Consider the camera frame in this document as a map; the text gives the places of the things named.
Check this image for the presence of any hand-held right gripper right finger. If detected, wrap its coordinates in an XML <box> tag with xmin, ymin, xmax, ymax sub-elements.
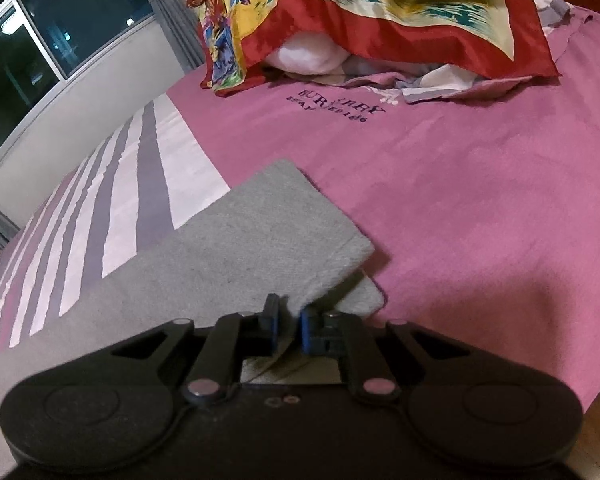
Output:
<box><xmin>300</xmin><ymin>305</ymin><xmax>462</xmax><ymax>406</ymax></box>

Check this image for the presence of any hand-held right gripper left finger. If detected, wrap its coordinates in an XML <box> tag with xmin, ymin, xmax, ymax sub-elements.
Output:
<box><xmin>107</xmin><ymin>292</ymin><xmax>281</xmax><ymax>406</ymax></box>

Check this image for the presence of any grey towel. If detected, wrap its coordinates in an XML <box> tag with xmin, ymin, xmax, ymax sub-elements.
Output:
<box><xmin>0</xmin><ymin>159</ymin><xmax>391</xmax><ymax>480</ymax></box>

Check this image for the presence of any pink blanket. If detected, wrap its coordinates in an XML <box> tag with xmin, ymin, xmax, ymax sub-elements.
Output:
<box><xmin>165</xmin><ymin>4</ymin><xmax>600</xmax><ymax>413</ymax></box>

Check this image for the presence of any white pillow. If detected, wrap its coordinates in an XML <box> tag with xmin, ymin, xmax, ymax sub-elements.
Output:
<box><xmin>262</xmin><ymin>35</ymin><xmax>352</xmax><ymax>74</ymax></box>

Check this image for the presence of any red yellow patterned pillow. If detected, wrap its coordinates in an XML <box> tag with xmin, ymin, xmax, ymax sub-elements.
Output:
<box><xmin>187</xmin><ymin>0</ymin><xmax>563</xmax><ymax>98</ymax></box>

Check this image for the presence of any white framed window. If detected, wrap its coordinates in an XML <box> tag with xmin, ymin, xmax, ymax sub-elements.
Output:
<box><xmin>0</xmin><ymin>0</ymin><xmax>157</xmax><ymax>177</ymax></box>

